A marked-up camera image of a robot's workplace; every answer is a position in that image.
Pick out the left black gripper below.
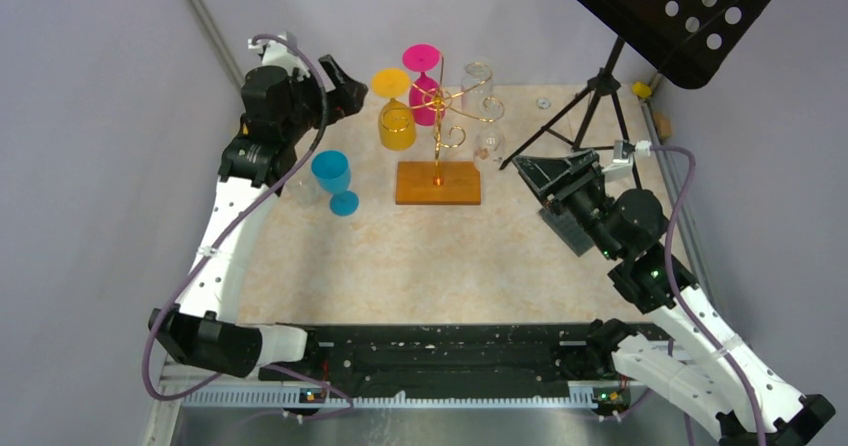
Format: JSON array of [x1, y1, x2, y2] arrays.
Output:
[[280, 54, 367, 142]]

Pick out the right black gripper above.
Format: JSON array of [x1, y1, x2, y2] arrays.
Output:
[[513, 149, 622, 261]]

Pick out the yellow wine glass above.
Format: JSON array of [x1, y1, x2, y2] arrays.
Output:
[[371, 68, 417, 151]]

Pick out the blue wine glass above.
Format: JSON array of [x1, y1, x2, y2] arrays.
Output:
[[311, 150, 360, 217]]

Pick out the clear wine glass front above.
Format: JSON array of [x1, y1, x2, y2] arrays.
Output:
[[284, 169, 326, 208]]

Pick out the clear wine glass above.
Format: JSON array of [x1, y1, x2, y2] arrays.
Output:
[[284, 169, 326, 208], [460, 62, 493, 117], [473, 96, 505, 169]]

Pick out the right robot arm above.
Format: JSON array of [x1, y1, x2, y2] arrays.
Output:
[[513, 150, 836, 445]]

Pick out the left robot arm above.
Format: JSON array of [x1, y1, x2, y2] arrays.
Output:
[[145, 54, 368, 380]]

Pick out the clear wine glass right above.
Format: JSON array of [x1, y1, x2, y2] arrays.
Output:
[[473, 96, 505, 169]]

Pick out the pink wine glass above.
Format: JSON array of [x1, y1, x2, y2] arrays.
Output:
[[402, 43, 441, 126]]

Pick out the clear wine glass back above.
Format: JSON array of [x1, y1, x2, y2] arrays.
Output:
[[460, 62, 493, 117]]

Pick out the dark grey lego plate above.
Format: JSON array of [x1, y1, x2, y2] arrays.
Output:
[[538, 208, 595, 257]]

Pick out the black tripod stand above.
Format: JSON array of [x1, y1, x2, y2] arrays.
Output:
[[498, 36, 631, 171]]

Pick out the yellow corner block right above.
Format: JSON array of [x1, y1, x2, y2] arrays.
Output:
[[631, 82, 653, 100]]

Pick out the black music stand tray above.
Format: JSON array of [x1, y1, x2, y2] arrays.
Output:
[[576, 0, 772, 90]]

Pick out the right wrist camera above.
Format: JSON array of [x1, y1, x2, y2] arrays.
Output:
[[602, 140, 653, 182]]

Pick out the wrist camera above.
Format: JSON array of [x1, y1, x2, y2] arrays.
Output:
[[248, 40, 311, 80], [602, 140, 653, 182]]

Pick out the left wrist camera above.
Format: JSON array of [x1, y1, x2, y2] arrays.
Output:
[[248, 40, 311, 80]]

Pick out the gold wire glass rack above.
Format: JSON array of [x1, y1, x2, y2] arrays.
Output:
[[425, 53, 482, 186]]

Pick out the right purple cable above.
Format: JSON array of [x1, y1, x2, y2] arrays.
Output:
[[649, 143, 770, 446]]

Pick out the aluminium frame post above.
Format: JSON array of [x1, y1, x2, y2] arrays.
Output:
[[183, 0, 244, 92]]

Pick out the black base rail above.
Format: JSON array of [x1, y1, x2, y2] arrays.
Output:
[[287, 320, 621, 400]]

